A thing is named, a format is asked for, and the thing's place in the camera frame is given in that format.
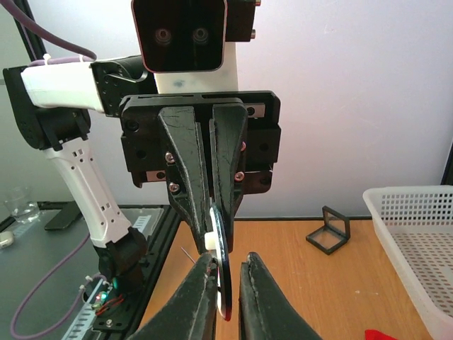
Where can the white plastic basket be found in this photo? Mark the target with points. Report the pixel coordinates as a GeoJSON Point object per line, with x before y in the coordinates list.
{"type": "Point", "coordinates": [414, 227]}

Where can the black brooch box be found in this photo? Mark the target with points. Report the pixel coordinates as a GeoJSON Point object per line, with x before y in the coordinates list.
{"type": "Point", "coordinates": [333, 234]}

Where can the black phone on desk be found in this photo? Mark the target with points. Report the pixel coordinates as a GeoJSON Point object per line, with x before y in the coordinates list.
{"type": "Point", "coordinates": [65, 218]}

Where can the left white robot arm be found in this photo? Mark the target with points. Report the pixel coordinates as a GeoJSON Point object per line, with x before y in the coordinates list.
{"type": "Point", "coordinates": [51, 102]}

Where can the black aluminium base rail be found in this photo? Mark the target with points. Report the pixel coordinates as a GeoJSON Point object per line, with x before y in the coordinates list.
{"type": "Point", "coordinates": [133, 265]}

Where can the blue round brooch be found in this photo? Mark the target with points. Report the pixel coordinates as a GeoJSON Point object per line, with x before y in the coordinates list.
{"type": "Point", "coordinates": [216, 243]}

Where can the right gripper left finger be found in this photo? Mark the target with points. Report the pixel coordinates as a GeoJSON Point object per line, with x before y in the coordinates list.
{"type": "Point", "coordinates": [191, 312]}

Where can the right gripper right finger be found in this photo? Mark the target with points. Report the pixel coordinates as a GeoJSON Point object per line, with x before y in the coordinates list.
{"type": "Point", "coordinates": [264, 311]}

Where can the clear drinking glass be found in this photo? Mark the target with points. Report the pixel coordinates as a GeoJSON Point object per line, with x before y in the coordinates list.
{"type": "Point", "coordinates": [19, 203]}

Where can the red kungfu bear t-shirt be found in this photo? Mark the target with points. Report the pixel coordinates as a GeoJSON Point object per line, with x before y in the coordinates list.
{"type": "Point", "coordinates": [373, 334]}

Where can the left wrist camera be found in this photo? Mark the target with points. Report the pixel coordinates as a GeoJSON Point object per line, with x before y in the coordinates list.
{"type": "Point", "coordinates": [190, 46]}

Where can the light blue cable duct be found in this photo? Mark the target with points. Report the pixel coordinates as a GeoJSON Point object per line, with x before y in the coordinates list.
{"type": "Point", "coordinates": [95, 294]}

